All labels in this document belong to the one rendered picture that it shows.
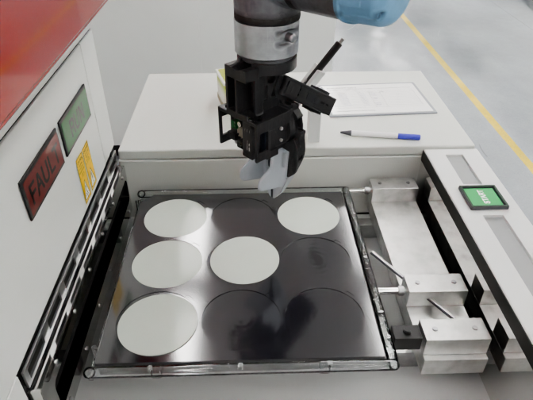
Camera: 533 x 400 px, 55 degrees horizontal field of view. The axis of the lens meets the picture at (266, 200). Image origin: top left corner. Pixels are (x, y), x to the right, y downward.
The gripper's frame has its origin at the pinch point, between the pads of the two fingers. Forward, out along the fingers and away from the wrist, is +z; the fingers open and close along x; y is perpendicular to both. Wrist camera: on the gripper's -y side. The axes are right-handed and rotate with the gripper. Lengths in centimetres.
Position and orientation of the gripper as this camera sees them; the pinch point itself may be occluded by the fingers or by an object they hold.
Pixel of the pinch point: (277, 186)
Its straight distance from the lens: 73.0
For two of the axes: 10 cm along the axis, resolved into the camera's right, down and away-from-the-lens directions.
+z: 0.0, 8.1, 5.9
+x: 6.9, 4.3, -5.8
